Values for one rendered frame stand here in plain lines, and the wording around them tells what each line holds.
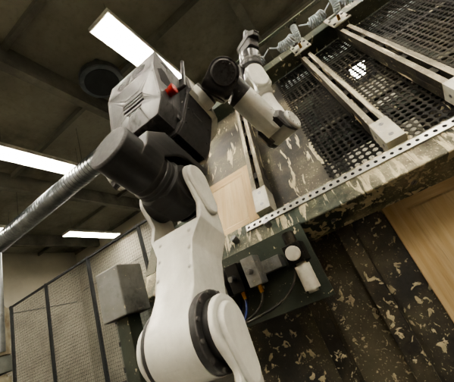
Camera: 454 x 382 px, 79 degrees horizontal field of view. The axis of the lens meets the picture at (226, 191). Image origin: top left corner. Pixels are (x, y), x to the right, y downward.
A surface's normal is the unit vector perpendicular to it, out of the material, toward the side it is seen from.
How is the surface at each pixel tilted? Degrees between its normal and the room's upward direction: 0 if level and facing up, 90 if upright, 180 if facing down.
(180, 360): 106
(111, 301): 90
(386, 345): 90
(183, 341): 87
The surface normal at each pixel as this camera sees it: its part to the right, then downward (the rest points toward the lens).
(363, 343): -0.47, -0.19
